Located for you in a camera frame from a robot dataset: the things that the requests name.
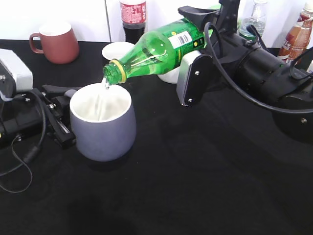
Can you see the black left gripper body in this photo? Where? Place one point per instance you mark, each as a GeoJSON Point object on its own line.
{"type": "Point", "coordinates": [21, 115]}

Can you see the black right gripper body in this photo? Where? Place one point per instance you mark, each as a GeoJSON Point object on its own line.
{"type": "Point", "coordinates": [230, 48]}

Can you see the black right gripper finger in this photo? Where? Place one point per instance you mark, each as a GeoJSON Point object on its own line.
{"type": "Point", "coordinates": [198, 15]}

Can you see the black table cloth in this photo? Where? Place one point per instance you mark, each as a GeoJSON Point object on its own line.
{"type": "Point", "coordinates": [221, 167]}

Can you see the cola bottle red label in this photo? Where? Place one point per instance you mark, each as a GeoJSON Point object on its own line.
{"type": "Point", "coordinates": [133, 15]}

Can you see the green plastic soda bottle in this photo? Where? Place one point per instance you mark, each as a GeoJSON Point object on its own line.
{"type": "Point", "coordinates": [156, 52]}

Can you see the grey ceramic mug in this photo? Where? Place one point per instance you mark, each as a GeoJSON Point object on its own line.
{"type": "Point", "coordinates": [103, 121]}

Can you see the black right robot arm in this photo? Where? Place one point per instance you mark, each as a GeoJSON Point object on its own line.
{"type": "Point", "coordinates": [248, 68]}

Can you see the brown tea drink bottle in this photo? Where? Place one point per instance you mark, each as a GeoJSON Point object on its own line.
{"type": "Point", "coordinates": [298, 38]}

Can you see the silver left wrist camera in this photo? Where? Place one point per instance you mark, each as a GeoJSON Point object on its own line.
{"type": "Point", "coordinates": [15, 76]}

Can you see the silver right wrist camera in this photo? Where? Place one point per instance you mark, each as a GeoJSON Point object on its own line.
{"type": "Point", "coordinates": [195, 73]}

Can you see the clear water bottle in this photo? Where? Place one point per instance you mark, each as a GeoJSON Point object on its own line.
{"type": "Point", "coordinates": [257, 18]}

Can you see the white ceramic mug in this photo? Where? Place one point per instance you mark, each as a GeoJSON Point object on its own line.
{"type": "Point", "coordinates": [117, 50]}

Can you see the red-brown ceramic mug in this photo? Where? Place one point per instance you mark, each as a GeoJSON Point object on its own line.
{"type": "Point", "coordinates": [56, 41]}

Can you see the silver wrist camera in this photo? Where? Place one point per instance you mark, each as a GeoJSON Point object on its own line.
{"type": "Point", "coordinates": [195, 73]}
{"type": "Point", "coordinates": [15, 76]}

